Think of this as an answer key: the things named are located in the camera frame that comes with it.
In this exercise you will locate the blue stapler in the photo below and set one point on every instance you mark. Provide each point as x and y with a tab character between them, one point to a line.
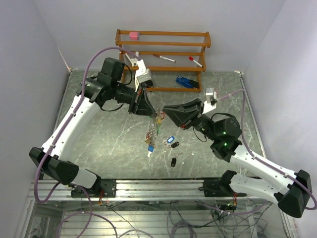
187	83

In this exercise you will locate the pink eraser block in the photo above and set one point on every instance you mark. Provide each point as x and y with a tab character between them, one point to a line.
134	35

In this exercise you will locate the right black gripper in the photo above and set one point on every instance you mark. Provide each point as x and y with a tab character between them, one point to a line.
184	114

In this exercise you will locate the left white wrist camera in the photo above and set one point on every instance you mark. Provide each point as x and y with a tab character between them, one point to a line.
142	74

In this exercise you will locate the red white marker pen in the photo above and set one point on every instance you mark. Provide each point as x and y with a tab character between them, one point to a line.
164	58

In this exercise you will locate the blue key tag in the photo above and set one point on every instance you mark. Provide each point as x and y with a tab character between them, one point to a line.
170	139

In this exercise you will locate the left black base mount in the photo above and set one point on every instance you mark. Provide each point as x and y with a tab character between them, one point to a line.
99	189

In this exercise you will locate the black key tag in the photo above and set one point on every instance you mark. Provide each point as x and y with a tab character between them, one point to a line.
173	162
175	144

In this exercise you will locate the black key tag lower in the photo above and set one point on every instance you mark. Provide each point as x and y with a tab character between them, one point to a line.
173	162

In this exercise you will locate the black key tag upper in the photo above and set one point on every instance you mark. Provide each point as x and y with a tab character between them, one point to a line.
175	144

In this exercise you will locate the aluminium rail frame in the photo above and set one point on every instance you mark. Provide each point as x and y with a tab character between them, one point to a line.
125	190

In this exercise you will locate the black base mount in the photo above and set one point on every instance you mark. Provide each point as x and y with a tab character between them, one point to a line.
99	189
214	188

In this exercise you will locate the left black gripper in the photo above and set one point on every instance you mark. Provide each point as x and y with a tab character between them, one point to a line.
140	103

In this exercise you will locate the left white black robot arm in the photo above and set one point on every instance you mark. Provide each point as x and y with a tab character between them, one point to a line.
56	151

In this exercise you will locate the wooden three-tier rack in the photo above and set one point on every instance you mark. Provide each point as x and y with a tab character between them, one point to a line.
175	45

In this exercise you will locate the white clamp tool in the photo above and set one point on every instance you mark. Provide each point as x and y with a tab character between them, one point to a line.
133	61

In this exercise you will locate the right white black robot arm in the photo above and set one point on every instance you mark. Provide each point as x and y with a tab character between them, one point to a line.
288	189

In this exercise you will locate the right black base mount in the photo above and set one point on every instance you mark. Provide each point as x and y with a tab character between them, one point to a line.
214	188

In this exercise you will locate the black stapler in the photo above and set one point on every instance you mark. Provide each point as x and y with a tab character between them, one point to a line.
149	83

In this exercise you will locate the red capped white marker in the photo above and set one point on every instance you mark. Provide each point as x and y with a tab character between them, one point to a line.
196	62

